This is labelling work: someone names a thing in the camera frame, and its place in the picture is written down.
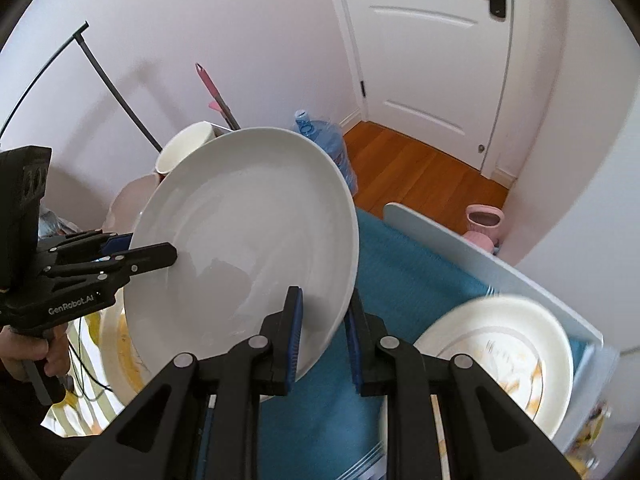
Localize white plate with orange pattern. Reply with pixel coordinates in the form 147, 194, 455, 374
98, 302, 151, 396
414, 295, 574, 442

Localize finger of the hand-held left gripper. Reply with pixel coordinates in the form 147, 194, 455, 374
37, 230, 134, 262
42, 241, 177, 289

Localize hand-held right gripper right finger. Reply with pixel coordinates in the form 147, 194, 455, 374
344, 290, 576, 480

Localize black metal rack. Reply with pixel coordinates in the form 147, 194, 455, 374
0, 21, 163, 153

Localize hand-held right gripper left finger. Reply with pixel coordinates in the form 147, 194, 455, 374
60, 286, 305, 480

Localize person's left hand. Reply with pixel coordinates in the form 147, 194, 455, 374
0, 322, 72, 391

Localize pink ribbed vase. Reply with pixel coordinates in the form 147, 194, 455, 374
465, 204, 505, 252

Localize white ceramic bowl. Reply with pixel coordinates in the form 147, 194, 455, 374
155, 121, 217, 187

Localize teal table cloth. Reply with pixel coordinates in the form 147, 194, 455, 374
260, 207, 586, 480

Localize white door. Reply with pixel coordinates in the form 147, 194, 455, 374
320, 0, 517, 181

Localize yellow striped cloth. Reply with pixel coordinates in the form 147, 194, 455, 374
42, 305, 126, 436

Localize beige square plate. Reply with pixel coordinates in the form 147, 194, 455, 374
104, 174, 162, 233

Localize blue water bottle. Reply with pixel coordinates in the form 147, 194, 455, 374
292, 109, 359, 196

